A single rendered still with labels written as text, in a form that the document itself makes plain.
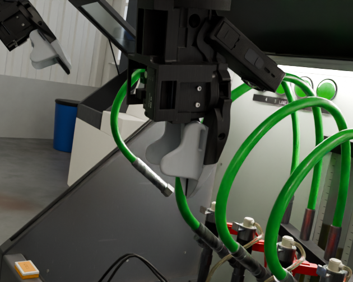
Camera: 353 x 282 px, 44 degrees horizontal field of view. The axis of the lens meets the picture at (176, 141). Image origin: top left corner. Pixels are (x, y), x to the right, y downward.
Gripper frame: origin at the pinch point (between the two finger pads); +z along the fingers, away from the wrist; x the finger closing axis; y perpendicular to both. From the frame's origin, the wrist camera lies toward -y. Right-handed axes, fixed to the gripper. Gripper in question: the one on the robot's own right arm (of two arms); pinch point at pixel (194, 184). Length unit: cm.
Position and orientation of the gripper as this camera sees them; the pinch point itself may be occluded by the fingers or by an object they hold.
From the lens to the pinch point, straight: 48.7
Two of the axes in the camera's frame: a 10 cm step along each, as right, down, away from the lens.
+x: 4.7, 3.0, -8.3
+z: -0.7, 9.5, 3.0
